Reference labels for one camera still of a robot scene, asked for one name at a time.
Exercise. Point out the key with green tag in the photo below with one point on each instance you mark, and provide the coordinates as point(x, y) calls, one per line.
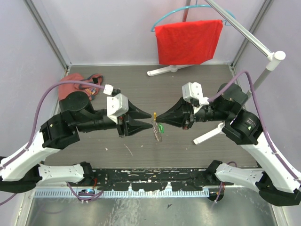
point(160, 128)

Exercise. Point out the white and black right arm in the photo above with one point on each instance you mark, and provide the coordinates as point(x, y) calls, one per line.
point(278, 182)

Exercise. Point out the aluminium frame post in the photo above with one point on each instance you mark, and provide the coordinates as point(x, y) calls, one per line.
point(40, 15)

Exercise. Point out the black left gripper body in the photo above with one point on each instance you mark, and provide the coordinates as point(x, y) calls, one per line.
point(122, 123)

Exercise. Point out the slotted grey cable duct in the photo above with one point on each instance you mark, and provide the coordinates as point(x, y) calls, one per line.
point(66, 193)

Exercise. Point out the teal clothes hanger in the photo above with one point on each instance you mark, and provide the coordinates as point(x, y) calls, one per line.
point(199, 11)

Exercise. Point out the red cloth on hanger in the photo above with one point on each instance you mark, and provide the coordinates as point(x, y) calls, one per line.
point(187, 43)

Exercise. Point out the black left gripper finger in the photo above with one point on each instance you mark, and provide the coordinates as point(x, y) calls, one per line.
point(136, 113)
point(133, 127)

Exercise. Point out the white garment rack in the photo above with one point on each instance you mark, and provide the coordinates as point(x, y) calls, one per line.
point(274, 58)

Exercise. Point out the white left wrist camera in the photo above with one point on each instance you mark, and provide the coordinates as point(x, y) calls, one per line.
point(117, 103)

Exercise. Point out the large keyring with yellow grip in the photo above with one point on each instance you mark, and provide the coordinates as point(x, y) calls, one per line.
point(157, 134)

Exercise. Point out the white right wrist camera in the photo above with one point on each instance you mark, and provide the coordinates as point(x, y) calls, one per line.
point(192, 93)

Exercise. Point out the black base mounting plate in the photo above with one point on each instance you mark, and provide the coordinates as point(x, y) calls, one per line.
point(153, 179)

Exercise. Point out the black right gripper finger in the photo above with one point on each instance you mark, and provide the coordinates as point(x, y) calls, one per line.
point(180, 123)
point(177, 113)

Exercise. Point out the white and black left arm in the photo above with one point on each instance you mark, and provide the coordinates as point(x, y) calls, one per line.
point(23, 171)

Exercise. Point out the crumpled dusty red garment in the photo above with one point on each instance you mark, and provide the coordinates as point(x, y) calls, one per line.
point(65, 89)

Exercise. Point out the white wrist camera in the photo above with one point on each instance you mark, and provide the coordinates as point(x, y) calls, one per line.
point(192, 93)
point(117, 103)

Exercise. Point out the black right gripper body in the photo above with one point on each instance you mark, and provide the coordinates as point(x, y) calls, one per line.
point(190, 118)

